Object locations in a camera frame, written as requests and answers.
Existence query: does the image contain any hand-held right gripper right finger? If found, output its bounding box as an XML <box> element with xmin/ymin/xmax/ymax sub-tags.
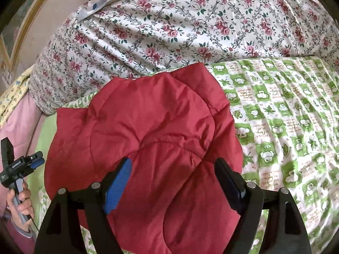
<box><xmin>213</xmin><ymin>158</ymin><xmax>312</xmax><ymax>254</ymax></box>

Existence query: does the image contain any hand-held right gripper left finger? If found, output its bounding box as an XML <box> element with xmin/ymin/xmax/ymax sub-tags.
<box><xmin>34</xmin><ymin>157</ymin><xmax>133</xmax><ymax>254</ymax></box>

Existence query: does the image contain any red quilted jacket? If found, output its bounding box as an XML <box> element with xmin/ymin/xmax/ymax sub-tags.
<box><xmin>44</xmin><ymin>63</ymin><xmax>244</xmax><ymax>254</ymax></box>

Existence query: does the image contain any person's left forearm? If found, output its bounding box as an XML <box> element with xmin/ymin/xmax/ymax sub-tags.
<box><xmin>2</xmin><ymin>208</ymin><xmax>37</xmax><ymax>254</ymax></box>

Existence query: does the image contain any person's left hand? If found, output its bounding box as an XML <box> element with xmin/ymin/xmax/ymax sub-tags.
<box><xmin>6</xmin><ymin>180</ymin><xmax>35</xmax><ymax>219</ymax></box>

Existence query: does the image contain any pink quilt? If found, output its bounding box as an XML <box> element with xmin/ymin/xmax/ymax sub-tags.
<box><xmin>0</xmin><ymin>95</ymin><xmax>45</xmax><ymax>210</ymax></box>

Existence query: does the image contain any yellow floral blanket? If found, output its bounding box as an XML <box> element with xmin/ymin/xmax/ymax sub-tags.
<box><xmin>0</xmin><ymin>66</ymin><xmax>34</xmax><ymax>128</ymax></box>

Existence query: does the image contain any green checked bed sheet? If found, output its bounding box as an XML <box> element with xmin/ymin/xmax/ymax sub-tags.
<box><xmin>34</xmin><ymin>56</ymin><xmax>339</xmax><ymax>254</ymax></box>

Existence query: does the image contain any red floral white quilt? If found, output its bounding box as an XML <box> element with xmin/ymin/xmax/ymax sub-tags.
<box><xmin>29</xmin><ymin>0</ymin><xmax>339</xmax><ymax>116</ymax></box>

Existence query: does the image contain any black cable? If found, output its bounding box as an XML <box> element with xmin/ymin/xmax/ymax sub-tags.
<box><xmin>28</xmin><ymin>215</ymin><xmax>41</xmax><ymax>235</ymax></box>

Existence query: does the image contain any gold framed wall picture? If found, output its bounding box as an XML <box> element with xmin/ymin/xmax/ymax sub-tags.
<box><xmin>0</xmin><ymin>0</ymin><xmax>68</xmax><ymax>75</ymax></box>

